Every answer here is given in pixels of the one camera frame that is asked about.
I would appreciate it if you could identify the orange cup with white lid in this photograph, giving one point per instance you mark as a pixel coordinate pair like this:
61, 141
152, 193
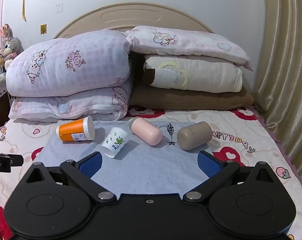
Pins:
71, 130

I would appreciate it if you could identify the folded pink checked quilt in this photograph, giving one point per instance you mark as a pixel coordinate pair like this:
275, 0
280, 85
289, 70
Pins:
66, 80

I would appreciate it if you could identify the pink cup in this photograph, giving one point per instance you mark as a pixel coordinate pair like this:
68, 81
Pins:
146, 131

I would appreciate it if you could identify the white cream pillow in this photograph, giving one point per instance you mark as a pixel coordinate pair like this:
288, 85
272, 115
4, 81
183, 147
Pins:
210, 77

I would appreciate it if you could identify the beige curtain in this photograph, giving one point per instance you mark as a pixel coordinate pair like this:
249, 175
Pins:
285, 67

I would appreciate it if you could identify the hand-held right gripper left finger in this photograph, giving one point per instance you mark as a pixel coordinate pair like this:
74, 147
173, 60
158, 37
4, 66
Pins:
92, 165

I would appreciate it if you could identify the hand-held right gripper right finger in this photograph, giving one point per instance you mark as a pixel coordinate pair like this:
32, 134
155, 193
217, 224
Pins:
208, 164

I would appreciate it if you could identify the grey rabbit plush toy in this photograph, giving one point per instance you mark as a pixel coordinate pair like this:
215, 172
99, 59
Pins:
8, 46

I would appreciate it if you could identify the yellow wall strip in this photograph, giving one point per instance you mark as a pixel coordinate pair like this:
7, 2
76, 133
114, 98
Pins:
24, 2

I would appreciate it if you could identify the brown cup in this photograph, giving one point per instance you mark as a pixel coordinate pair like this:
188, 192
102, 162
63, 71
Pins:
193, 136

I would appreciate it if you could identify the brown pillow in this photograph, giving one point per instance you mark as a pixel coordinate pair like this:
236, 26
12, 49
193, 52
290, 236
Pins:
190, 100

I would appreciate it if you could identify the pink checked pillow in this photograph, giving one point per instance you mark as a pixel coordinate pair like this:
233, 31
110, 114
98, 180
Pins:
190, 43

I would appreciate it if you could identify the white paper cup green print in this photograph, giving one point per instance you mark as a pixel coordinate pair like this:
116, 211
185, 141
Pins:
115, 142

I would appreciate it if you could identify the white wall plate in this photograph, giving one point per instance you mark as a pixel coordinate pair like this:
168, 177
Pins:
59, 8

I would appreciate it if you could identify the grey-blue patterned mat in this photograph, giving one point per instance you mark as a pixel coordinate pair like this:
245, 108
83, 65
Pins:
146, 167

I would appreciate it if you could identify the beige headboard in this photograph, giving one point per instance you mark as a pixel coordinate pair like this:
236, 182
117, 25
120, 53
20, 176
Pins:
131, 15

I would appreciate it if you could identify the yellow wall sticker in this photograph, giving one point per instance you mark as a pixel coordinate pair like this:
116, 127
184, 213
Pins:
43, 29

